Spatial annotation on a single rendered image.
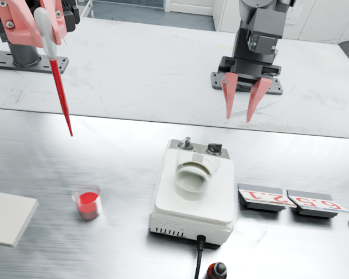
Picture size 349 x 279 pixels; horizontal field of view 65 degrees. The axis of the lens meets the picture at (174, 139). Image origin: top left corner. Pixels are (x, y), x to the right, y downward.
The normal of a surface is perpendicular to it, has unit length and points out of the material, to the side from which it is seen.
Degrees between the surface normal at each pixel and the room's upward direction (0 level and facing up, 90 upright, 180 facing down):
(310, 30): 90
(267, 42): 76
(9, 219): 0
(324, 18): 90
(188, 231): 90
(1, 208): 0
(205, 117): 0
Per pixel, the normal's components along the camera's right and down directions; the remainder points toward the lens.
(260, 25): -0.03, -0.04
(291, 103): 0.11, -0.66
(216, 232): -0.15, 0.73
